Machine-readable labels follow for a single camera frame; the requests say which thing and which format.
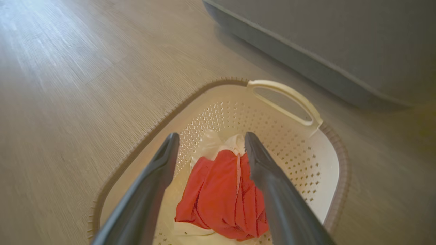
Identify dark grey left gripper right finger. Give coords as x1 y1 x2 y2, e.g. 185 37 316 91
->
245 132 336 245

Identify red cloth garment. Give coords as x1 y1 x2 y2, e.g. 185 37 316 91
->
175 150 269 241

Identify cream plastic laundry basket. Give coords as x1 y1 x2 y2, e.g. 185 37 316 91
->
87 77 349 245

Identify grey fabric sofa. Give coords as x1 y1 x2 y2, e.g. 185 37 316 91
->
202 0 436 110

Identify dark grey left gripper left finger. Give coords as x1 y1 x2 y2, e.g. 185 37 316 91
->
91 133 180 245

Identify white cloth garment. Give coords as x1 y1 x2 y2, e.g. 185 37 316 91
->
172 129 273 245

